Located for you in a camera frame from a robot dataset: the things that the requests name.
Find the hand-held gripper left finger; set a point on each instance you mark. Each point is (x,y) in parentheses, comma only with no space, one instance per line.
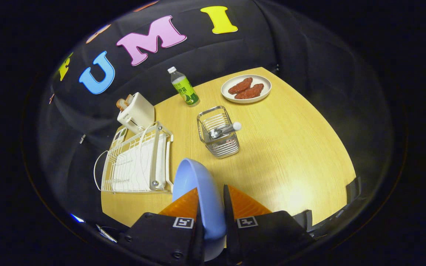
(200,236)

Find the white round food dish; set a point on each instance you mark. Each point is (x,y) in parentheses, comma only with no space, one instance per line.
(263,83)

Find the red fried meat piece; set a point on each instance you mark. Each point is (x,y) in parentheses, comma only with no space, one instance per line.
(250,92)
(240,86)

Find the small divided sauce dish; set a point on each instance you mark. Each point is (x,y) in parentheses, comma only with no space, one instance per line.
(118,137)

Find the black backdrop cloth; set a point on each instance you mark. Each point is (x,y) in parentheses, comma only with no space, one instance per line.
(235,51)

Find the white toaster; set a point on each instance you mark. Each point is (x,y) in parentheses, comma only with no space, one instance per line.
(141,114)

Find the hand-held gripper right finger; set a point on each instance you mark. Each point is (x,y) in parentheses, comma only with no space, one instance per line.
(227,229)

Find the toasted bread slice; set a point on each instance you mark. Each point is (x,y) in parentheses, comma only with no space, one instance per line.
(128,99)
(121,104)

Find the green label drink bottle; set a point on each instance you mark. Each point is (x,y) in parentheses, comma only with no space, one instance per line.
(186,90)

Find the light blue plate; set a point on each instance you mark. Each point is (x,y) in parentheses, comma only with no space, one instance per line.
(205,192)

